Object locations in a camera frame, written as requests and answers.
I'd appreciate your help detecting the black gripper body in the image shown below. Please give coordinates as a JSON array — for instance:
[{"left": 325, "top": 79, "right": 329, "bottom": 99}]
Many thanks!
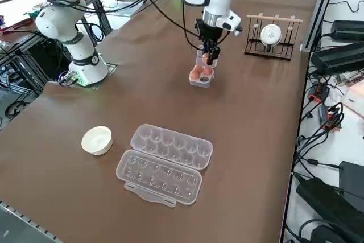
[{"left": 195, "top": 18, "right": 226, "bottom": 46}]

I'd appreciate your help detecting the small four-slot egg tray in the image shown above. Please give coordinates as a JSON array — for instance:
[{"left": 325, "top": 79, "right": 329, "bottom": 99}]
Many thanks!
[{"left": 188, "top": 49, "right": 220, "bottom": 88}]

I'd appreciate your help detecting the transparent twelve-slot egg tray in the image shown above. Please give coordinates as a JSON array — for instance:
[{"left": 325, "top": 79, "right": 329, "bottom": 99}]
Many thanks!
[{"left": 115, "top": 123, "right": 214, "bottom": 207}]

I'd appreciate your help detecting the white cup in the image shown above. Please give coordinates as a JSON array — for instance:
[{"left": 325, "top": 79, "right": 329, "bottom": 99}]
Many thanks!
[{"left": 260, "top": 24, "right": 282, "bottom": 47}]

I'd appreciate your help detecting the red black power strip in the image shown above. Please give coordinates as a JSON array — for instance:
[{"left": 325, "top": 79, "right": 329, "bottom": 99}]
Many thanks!
[{"left": 308, "top": 83, "right": 331, "bottom": 102}]

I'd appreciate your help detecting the black power brick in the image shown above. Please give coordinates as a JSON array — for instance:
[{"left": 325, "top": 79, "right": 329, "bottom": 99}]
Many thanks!
[
  {"left": 340, "top": 160, "right": 364, "bottom": 207},
  {"left": 295, "top": 177, "right": 364, "bottom": 243},
  {"left": 311, "top": 42, "right": 364, "bottom": 76},
  {"left": 331, "top": 20, "right": 364, "bottom": 42}
]

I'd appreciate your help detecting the white paper bowl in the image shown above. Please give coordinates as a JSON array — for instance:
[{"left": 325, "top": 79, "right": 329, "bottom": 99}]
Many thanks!
[{"left": 81, "top": 125, "right": 114, "bottom": 156}]

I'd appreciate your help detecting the light wooden board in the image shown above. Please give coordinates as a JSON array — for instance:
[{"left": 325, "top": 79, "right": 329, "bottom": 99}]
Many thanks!
[{"left": 341, "top": 82, "right": 364, "bottom": 118}]

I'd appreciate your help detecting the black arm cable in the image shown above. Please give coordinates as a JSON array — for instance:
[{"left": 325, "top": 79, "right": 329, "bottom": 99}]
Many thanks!
[{"left": 122, "top": 0, "right": 230, "bottom": 53}]

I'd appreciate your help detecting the black wire cup rack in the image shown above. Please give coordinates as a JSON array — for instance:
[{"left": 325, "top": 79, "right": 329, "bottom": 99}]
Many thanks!
[{"left": 243, "top": 14, "right": 304, "bottom": 62}]

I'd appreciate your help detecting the aluminium profile post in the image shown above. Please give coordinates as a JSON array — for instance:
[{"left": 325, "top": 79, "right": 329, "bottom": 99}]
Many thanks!
[{"left": 301, "top": 0, "right": 342, "bottom": 52}]

